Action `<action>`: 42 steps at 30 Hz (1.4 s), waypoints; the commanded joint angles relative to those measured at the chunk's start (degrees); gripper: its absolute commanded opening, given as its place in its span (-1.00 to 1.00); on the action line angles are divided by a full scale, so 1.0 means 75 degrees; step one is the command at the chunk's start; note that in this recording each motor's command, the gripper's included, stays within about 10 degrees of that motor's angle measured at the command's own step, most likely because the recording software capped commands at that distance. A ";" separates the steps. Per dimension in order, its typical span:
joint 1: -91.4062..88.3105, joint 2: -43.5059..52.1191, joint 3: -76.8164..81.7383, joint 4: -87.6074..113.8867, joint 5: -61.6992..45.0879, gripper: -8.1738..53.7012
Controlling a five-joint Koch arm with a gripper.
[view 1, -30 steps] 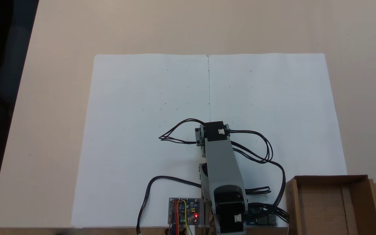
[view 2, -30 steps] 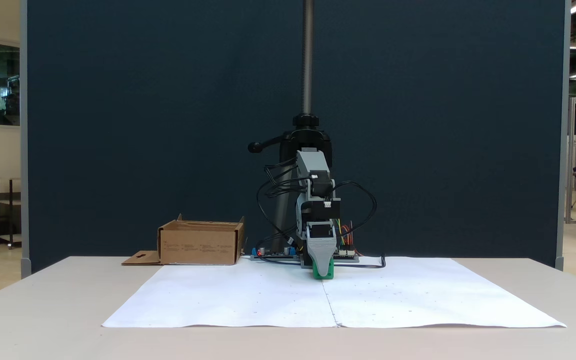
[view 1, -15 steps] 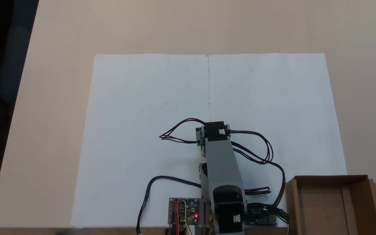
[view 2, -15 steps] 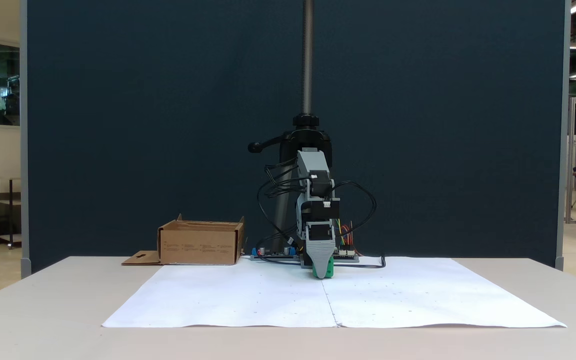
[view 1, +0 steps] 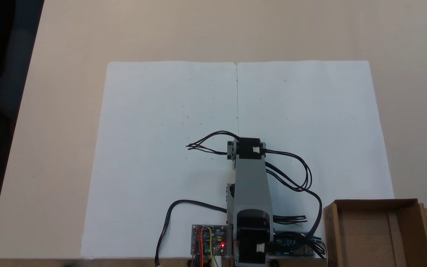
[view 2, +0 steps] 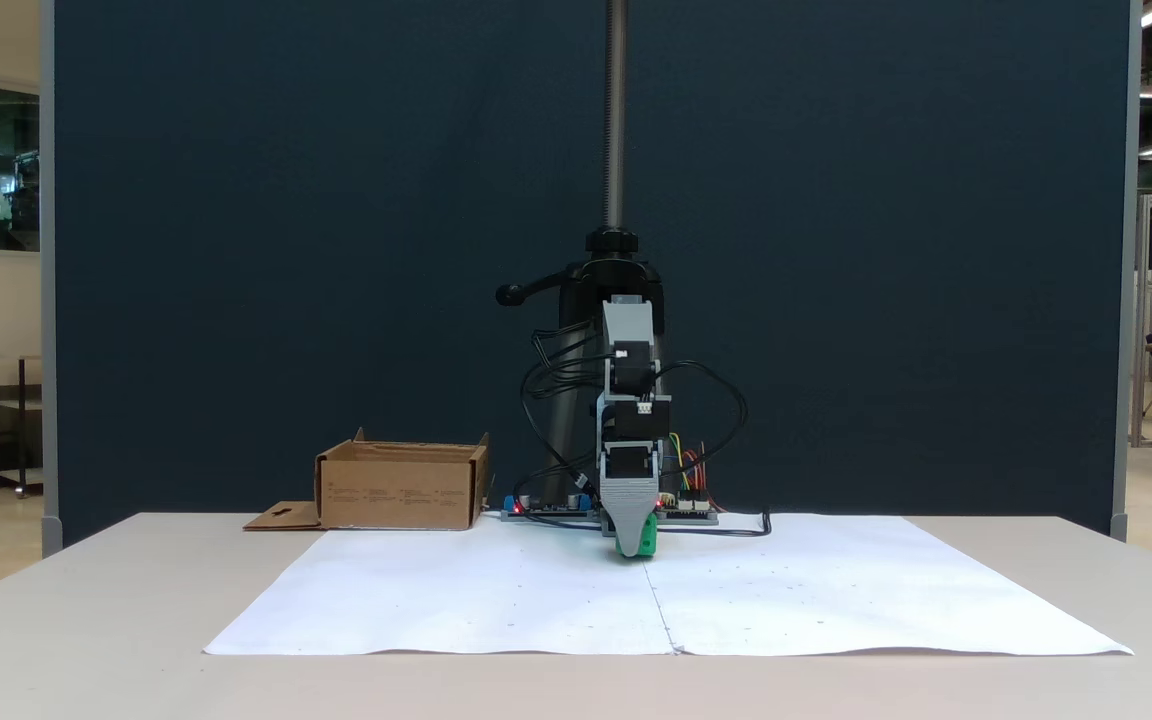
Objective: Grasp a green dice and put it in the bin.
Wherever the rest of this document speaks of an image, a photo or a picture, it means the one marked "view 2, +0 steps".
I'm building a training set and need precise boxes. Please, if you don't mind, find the black tripod with metal pole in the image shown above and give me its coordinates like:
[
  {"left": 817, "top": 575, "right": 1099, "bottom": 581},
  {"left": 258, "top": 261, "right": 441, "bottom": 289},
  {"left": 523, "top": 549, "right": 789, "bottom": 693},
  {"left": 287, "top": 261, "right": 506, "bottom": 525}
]
[{"left": 494, "top": 0, "right": 667, "bottom": 511}]

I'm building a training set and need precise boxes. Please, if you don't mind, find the dark shelf cart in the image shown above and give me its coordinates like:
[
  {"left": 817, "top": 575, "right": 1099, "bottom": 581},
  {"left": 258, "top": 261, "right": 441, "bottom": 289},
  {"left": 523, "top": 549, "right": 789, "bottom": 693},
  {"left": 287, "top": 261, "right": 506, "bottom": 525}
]
[{"left": 0, "top": 353, "right": 44, "bottom": 499}]

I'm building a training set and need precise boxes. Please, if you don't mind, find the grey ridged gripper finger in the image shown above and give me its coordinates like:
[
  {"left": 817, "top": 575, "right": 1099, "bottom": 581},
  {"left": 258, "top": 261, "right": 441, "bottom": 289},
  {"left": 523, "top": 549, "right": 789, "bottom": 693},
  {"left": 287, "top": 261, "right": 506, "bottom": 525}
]
[{"left": 600, "top": 478, "right": 660, "bottom": 559}]

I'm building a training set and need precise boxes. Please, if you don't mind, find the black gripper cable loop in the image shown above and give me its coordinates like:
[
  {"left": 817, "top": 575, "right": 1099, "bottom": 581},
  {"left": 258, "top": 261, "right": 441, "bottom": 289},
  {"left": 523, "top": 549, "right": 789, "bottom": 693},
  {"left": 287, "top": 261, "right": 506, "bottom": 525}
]
[{"left": 656, "top": 360, "right": 749, "bottom": 481}]

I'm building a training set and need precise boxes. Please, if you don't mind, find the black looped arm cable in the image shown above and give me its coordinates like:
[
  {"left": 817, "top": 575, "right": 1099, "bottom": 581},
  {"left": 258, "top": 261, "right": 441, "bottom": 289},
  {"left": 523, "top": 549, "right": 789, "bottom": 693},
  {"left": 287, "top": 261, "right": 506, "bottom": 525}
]
[{"left": 516, "top": 325, "right": 605, "bottom": 501}]

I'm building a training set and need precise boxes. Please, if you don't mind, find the long black power cable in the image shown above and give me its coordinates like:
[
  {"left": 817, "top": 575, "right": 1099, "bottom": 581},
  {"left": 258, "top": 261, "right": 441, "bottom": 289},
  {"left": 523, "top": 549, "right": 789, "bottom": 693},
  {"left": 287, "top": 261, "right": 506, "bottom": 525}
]
[{"left": 656, "top": 508, "right": 773, "bottom": 539}]

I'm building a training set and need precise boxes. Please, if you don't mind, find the white paper sheet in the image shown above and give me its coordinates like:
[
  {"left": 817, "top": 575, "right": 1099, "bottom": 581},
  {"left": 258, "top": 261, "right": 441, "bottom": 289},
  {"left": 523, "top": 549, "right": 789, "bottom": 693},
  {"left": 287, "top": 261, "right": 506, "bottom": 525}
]
[
  {"left": 204, "top": 515, "right": 677, "bottom": 657},
  {"left": 641, "top": 513, "right": 1134, "bottom": 658}
]

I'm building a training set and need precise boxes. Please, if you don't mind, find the circuit board with coloured wires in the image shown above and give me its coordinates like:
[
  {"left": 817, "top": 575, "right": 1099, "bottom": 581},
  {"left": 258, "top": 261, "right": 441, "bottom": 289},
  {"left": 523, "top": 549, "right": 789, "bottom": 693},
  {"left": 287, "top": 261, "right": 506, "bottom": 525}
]
[{"left": 654, "top": 488, "right": 720, "bottom": 525}]

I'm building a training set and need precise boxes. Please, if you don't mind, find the dark blue partition panel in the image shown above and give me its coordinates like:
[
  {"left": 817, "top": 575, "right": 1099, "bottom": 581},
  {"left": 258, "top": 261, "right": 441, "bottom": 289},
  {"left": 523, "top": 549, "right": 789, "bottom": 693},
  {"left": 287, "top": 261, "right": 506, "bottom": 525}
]
[{"left": 39, "top": 0, "right": 1144, "bottom": 559}]

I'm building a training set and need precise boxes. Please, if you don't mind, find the framed wall window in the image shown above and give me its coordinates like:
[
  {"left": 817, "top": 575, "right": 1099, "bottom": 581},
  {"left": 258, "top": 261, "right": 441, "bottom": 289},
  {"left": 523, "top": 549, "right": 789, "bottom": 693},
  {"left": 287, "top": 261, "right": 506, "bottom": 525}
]
[{"left": 0, "top": 70, "right": 42, "bottom": 263}]

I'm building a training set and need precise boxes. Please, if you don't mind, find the brown cardboard box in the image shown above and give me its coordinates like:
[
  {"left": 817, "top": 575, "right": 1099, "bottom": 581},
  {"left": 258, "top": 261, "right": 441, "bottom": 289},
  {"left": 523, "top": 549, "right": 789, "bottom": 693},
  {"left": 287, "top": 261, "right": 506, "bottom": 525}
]
[{"left": 244, "top": 428, "right": 490, "bottom": 532}]

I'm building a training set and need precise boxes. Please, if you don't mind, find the blue circuit board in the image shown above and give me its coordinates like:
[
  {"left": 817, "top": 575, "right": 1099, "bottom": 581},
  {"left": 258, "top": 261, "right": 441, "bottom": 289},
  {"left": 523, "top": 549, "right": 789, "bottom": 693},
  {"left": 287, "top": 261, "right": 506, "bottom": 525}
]
[{"left": 499, "top": 492, "right": 599, "bottom": 523}]

